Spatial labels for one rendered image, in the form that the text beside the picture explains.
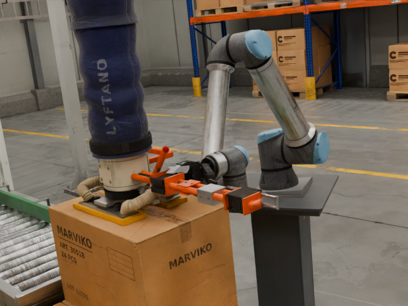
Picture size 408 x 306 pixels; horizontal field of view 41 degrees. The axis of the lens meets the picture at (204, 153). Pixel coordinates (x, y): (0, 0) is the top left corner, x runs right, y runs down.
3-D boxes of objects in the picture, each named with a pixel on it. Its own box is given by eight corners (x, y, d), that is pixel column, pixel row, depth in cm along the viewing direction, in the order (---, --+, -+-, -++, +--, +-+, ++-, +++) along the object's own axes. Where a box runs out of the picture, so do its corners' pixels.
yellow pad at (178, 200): (114, 193, 221) (112, 182, 220) (134, 187, 227) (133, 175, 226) (167, 209, 196) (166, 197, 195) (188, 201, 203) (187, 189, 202)
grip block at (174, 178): (149, 192, 185) (147, 175, 184) (172, 184, 191) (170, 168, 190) (165, 197, 179) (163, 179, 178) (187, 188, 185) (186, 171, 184)
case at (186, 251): (64, 299, 223) (47, 207, 213) (143, 263, 248) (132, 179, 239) (153, 356, 179) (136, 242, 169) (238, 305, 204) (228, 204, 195)
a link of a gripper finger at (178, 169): (157, 172, 186) (178, 172, 192) (169, 174, 182) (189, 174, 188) (158, 163, 186) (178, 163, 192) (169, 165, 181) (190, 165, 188)
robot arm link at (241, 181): (231, 200, 216) (226, 169, 214) (255, 201, 209) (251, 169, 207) (217, 207, 209) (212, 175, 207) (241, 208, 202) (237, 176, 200)
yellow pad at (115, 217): (72, 208, 209) (70, 195, 208) (95, 200, 215) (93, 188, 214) (124, 227, 184) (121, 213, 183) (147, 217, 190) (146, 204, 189)
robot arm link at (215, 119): (204, 33, 225) (186, 198, 214) (228, 28, 217) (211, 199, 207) (220, 43, 234) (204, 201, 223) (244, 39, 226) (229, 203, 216)
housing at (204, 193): (197, 202, 170) (195, 189, 169) (212, 196, 174) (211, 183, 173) (212, 206, 165) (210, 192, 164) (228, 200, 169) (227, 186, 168)
